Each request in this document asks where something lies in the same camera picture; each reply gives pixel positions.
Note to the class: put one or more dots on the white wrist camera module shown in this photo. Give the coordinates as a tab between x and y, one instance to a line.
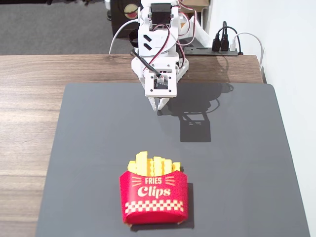
160	89

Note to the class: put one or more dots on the red fries clips box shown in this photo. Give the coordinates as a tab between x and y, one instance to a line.
153	212

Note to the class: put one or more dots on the short yellow fry clip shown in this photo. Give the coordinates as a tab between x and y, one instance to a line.
132	166
176	166

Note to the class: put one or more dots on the tall yellow fry clip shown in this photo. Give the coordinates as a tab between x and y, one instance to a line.
142	163

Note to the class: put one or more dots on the black cabinet with round dial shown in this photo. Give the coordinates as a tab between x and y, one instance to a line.
118	17

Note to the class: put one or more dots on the black usb hub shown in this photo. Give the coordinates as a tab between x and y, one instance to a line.
205	51

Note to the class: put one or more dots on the grey rectangular mat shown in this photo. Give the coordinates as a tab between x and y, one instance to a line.
234	172

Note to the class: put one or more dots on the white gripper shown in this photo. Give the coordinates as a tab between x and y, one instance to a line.
158	102

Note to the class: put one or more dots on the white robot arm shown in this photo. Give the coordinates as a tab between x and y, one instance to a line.
158	39

